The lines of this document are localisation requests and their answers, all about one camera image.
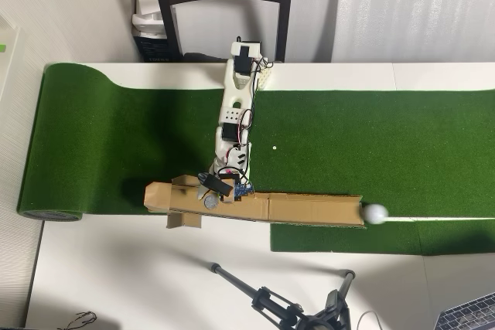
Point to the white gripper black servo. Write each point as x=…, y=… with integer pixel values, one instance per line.
x=219, y=185

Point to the white golf ball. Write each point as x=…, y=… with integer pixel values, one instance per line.
x=375, y=214

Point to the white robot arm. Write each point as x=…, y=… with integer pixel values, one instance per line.
x=234, y=94

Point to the gray round felt mark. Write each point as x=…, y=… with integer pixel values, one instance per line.
x=210, y=201

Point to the brown cardboard ramp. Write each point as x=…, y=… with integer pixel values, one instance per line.
x=301, y=210

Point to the black tripod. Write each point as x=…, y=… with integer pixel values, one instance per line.
x=294, y=307

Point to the long green artificial turf mat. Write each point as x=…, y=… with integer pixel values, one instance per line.
x=348, y=144

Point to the short green turf piece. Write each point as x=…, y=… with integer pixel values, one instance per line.
x=367, y=239

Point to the white and navy appliance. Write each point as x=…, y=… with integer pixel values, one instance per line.
x=149, y=5

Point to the white curtain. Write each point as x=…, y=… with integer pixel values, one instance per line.
x=414, y=9

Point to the blue camera circuit board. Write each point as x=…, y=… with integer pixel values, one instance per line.
x=242, y=189

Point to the white perforated mount plate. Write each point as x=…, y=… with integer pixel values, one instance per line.
x=266, y=79

